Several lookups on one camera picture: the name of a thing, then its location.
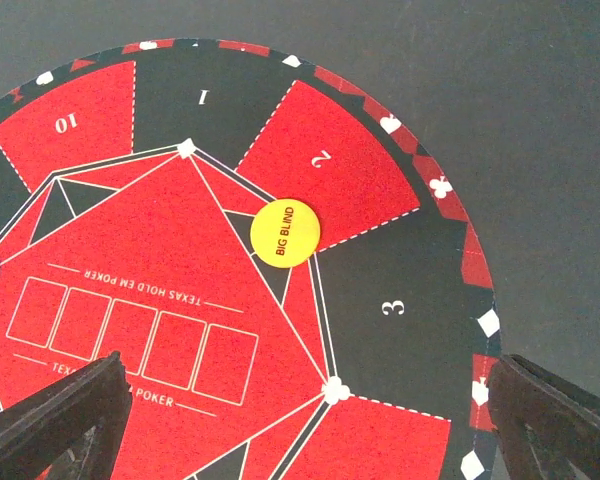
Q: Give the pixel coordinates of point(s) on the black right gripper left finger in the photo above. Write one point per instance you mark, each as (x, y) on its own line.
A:
(71, 429)

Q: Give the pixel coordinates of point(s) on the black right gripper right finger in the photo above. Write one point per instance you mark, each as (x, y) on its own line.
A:
(547, 427)

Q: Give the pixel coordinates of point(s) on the yellow big blind button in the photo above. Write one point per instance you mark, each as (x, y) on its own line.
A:
(285, 233)

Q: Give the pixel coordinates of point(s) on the round red black poker mat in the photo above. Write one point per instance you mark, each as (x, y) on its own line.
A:
(129, 181)

